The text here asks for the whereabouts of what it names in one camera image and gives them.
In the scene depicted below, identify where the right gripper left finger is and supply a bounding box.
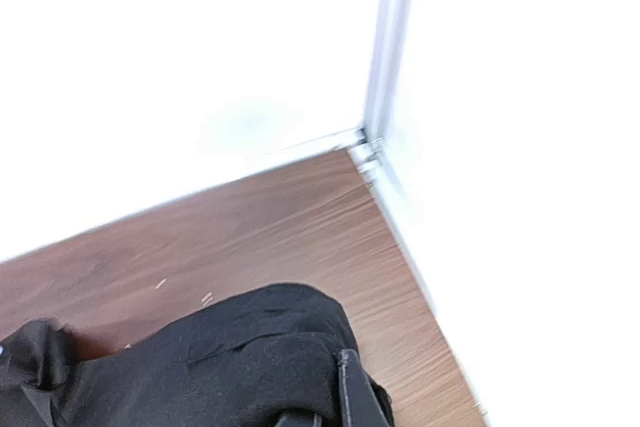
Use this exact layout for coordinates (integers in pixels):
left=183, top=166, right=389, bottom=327
left=275, top=411, right=322, bottom=427

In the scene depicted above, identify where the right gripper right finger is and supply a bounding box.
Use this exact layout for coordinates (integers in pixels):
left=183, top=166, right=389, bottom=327
left=338, top=349, right=395, bottom=427

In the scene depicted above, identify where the black long sleeve shirt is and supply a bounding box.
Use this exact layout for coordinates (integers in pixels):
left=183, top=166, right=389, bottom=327
left=0, top=282, right=391, bottom=427

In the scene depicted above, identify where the right aluminium corner post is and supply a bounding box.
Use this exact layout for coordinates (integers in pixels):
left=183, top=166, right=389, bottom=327
left=361, top=0, right=411, bottom=163

